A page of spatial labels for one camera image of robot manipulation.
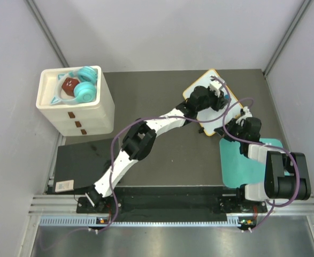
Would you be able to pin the dark red cube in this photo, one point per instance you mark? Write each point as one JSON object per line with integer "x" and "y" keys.
{"x": 69, "y": 85}

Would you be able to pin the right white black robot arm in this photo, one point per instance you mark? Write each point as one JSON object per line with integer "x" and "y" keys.
{"x": 286, "y": 173}

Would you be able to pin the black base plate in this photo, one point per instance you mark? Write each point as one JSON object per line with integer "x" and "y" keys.
{"x": 173, "y": 204}

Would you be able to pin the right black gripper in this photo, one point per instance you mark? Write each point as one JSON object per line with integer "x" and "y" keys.
{"x": 231, "y": 124}

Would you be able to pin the aluminium frame rail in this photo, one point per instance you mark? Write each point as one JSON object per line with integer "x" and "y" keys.
{"x": 53, "y": 205}

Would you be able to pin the yellow framed whiteboard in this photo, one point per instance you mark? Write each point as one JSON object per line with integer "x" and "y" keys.
{"x": 209, "y": 114}

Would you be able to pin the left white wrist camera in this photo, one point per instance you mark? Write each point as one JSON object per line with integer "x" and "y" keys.
{"x": 217, "y": 86}

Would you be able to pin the black box with label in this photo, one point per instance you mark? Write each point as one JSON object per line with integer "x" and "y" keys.
{"x": 80, "y": 165}

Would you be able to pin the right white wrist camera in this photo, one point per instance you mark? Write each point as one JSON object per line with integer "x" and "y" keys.
{"x": 245, "y": 112}

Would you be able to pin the grey slotted cable duct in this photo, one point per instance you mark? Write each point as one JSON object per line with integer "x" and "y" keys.
{"x": 93, "y": 221}

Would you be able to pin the white drawer unit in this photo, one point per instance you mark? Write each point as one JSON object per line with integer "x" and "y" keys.
{"x": 93, "y": 118}

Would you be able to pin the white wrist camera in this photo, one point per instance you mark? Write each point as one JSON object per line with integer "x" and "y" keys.
{"x": 245, "y": 112}
{"x": 217, "y": 86}

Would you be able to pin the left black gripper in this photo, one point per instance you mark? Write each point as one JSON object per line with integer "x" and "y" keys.
{"x": 219, "y": 101}

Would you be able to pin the teal cutting board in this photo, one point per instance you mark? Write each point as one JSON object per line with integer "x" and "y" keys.
{"x": 238, "y": 169}

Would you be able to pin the teal cat ear headphones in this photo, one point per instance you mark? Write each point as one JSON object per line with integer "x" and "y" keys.
{"x": 84, "y": 92}

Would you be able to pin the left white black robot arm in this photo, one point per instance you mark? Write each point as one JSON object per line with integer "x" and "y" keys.
{"x": 141, "y": 135}

